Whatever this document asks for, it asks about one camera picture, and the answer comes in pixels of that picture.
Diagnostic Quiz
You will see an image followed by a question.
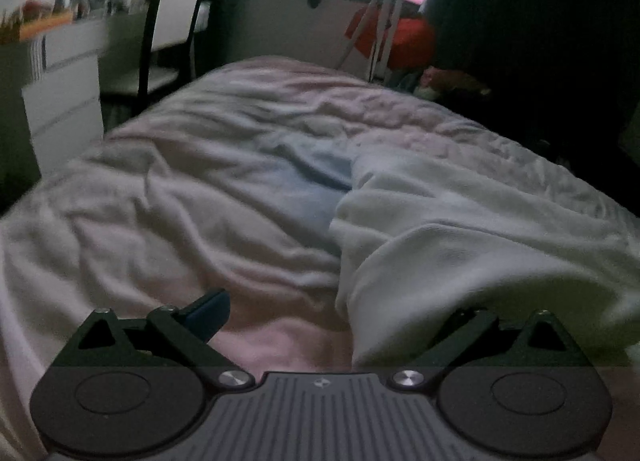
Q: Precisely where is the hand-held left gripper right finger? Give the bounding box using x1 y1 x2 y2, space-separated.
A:
390 307 597 390

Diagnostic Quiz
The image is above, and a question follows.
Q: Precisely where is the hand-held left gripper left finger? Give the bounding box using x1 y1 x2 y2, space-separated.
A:
50 288 256 390

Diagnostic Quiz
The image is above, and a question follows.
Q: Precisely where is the white fleece garment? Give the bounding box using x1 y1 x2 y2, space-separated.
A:
329 141 640 373

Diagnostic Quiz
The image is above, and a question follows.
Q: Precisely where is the light blue cloth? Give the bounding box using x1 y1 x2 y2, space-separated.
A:
259 134 357 244

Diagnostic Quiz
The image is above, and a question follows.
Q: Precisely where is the stuffed toy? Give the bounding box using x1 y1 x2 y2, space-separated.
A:
419 66 495 101

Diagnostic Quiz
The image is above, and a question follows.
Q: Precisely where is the white drawer unit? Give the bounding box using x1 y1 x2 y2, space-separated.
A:
0 16 107 178

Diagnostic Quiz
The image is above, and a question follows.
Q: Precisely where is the red fabric seat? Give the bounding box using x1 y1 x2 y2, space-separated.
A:
345 8 437 70

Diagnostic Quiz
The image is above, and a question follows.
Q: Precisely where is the dark curtain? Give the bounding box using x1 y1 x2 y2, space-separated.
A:
425 0 640 214

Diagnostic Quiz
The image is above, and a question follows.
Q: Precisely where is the black and white chair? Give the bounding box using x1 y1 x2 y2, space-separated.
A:
100 0 212 118

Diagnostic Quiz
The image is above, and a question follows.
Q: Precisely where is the white folding stand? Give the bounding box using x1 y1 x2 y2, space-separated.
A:
334 0 410 86

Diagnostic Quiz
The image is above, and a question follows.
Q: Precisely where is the orange tray of small things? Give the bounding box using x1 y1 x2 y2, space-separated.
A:
0 0 77 45

